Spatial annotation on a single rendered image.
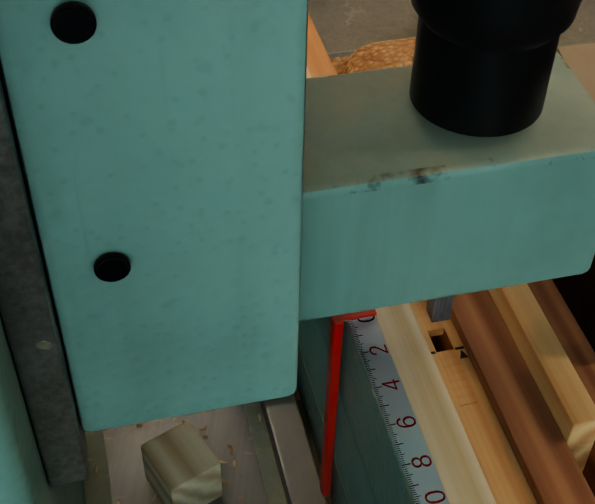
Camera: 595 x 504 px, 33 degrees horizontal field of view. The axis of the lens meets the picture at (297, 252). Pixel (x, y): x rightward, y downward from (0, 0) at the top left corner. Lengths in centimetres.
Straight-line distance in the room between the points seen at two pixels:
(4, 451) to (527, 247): 21
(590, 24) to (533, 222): 222
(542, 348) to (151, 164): 24
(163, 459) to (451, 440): 19
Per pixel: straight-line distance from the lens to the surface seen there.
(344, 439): 51
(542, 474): 43
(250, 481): 59
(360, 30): 247
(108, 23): 25
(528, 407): 45
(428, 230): 38
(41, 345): 32
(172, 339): 33
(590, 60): 129
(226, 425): 61
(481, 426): 45
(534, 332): 47
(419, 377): 45
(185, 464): 56
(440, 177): 36
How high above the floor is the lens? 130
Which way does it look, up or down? 44 degrees down
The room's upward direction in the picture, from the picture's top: 1 degrees clockwise
